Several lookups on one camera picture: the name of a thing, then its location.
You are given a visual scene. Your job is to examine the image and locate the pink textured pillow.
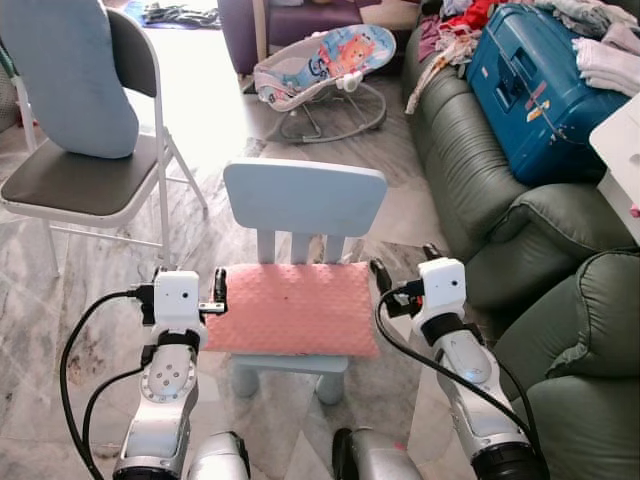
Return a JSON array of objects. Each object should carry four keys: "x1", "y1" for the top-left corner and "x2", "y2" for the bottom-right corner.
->
[{"x1": 204, "y1": 262, "x2": 382, "y2": 360}]

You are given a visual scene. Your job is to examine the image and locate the dark green leather sofa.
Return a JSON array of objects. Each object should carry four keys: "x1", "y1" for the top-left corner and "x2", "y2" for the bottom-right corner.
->
[{"x1": 402, "y1": 20, "x2": 640, "y2": 480}]

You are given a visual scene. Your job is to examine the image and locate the blue-grey pillow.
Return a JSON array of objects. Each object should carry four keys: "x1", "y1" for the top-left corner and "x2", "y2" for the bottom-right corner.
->
[{"x1": 0, "y1": 0, "x2": 142, "y2": 160}]

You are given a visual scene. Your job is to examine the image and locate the purple sofa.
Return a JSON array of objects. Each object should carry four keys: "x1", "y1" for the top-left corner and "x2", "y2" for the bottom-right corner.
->
[{"x1": 217, "y1": 0, "x2": 422, "y2": 77}]

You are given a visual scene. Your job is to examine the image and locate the light blue child chair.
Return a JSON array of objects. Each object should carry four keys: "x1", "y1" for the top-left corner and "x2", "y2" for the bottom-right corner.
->
[{"x1": 222, "y1": 158, "x2": 389, "y2": 406}]

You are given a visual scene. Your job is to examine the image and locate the white grey folding chair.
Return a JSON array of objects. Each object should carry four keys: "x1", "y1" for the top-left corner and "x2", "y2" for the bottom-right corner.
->
[{"x1": 0, "y1": 5, "x2": 210, "y2": 277}]

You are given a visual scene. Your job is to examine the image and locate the silver right robot leg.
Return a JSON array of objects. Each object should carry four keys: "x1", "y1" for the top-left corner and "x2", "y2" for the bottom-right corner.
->
[{"x1": 331, "y1": 427, "x2": 424, "y2": 480}]

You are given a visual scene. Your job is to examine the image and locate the blue hard suitcase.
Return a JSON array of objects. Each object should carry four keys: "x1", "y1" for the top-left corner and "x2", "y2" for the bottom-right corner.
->
[{"x1": 465, "y1": 3, "x2": 627, "y2": 187}]

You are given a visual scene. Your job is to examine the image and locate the beige patterned cloth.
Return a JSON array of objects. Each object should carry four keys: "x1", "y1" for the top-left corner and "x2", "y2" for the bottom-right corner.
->
[{"x1": 404, "y1": 29, "x2": 482, "y2": 114}]

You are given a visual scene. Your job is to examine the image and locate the printed baby bouncer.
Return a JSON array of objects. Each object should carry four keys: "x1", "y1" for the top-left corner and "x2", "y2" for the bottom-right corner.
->
[{"x1": 250, "y1": 24, "x2": 398, "y2": 145}]

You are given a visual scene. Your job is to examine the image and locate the red garment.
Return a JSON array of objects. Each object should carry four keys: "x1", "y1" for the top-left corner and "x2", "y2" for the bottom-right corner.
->
[{"x1": 454, "y1": 0, "x2": 502, "y2": 32}]

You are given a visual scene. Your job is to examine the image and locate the white folded clothes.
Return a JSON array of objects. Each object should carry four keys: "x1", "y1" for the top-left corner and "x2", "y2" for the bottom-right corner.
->
[{"x1": 571, "y1": 38, "x2": 640, "y2": 99}]

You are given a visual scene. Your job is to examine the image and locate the blue patterned rug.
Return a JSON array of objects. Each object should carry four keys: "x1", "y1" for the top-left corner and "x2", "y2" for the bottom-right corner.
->
[{"x1": 124, "y1": 0, "x2": 222, "y2": 30}]

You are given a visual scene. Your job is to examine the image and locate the pale pink garment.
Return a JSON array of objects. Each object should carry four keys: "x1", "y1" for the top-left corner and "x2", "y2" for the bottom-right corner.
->
[{"x1": 598, "y1": 21, "x2": 640, "y2": 57}]

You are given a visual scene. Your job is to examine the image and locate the grey garment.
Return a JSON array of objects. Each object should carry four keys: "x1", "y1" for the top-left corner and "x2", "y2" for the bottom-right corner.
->
[{"x1": 534, "y1": 0, "x2": 640, "y2": 40}]

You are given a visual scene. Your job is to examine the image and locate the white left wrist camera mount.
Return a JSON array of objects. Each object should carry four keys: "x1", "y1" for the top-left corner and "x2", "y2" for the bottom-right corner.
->
[{"x1": 151, "y1": 269, "x2": 207, "y2": 337}]

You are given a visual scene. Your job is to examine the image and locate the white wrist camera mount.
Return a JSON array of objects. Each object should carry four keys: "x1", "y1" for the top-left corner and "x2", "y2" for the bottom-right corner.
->
[
  {"x1": 414, "y1": 257, "x2": 469, "y2": 332},
  {"x1": 151, "y1": 269, "x2": 207, "y2": 337}
]

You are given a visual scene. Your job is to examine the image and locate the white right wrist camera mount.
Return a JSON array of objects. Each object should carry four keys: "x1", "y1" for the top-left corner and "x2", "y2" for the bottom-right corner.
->
[{"x1": 414, "y1": 257, "x2": 469, "y2": 332}]

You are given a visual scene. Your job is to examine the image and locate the long black left arm cable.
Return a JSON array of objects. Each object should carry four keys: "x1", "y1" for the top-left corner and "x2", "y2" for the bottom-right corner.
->
[{"x1": 58, "y1": 287, "x2": 153, "y2": 480}]

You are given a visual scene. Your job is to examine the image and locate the short black left arm cable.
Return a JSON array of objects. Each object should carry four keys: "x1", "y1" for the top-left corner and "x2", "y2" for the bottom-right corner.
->
[{"x1": 81, "y1": 362, "x2": 153, "y2": 473}]

